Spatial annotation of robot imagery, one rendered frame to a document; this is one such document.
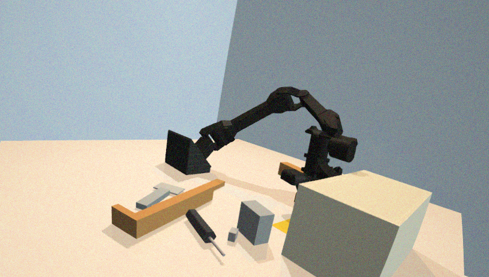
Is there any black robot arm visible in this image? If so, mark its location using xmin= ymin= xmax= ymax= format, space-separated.
xmin=195 ymin=87 xmax=358 ymax=180

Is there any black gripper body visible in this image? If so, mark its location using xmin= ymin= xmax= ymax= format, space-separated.
xmin=280 ymin=151 xmax=330 ymax=186

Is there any black-handled tool with grey metal rod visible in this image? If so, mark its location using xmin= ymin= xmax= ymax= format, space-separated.
xmin=185 ymin=209 xmax=226 ymax=256

